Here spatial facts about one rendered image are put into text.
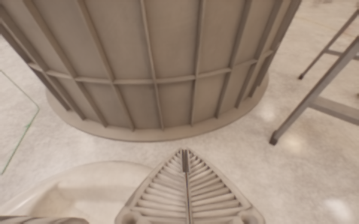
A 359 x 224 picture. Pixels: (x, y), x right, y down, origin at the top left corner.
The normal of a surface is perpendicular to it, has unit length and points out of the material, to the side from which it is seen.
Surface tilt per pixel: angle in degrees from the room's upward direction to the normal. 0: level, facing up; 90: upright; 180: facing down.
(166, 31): 90
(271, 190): 0
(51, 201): 73
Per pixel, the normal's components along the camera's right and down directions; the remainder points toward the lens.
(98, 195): -0.01, 0.43
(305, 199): 0.00, -0.69
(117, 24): 0.03, 0.73
